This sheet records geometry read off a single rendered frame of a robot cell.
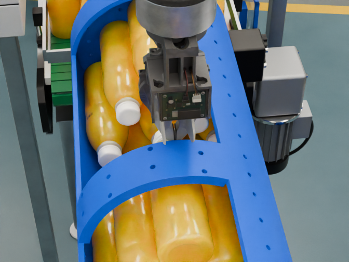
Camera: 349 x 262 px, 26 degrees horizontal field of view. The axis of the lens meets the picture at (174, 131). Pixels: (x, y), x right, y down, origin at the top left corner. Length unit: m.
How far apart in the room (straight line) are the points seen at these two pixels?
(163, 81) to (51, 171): 1.81
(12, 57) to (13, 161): 1.04
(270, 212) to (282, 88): 0.74
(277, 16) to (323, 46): 1.27
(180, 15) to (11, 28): 0.80
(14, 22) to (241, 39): 0.46
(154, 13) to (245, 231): 0.29
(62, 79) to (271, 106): 0.48
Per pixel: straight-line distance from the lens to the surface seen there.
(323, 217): 2.54
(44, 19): 1.65
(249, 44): 1.53
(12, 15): 1.55
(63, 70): 1.64
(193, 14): 0.81
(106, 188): 0.99
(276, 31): 1.97
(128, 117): 1.21
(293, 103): 1.74
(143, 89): 0.94
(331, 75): 3.06
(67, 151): 2.17
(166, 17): 0.81
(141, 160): 0.98
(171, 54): 0.83
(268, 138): 1.82
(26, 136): 1.88
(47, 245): 2.20
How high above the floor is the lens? 1.94
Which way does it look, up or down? 45 degrees down
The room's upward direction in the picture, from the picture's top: straight up
